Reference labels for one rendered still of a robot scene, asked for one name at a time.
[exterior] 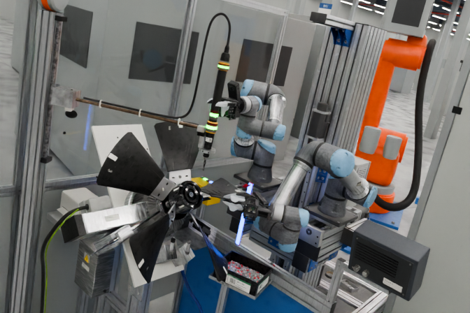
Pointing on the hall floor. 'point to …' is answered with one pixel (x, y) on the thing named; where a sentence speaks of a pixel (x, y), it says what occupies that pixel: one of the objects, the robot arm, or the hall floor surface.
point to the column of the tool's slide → (34, 166)
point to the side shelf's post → (82, 302)
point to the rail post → (178, 291)
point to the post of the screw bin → (222, 299)
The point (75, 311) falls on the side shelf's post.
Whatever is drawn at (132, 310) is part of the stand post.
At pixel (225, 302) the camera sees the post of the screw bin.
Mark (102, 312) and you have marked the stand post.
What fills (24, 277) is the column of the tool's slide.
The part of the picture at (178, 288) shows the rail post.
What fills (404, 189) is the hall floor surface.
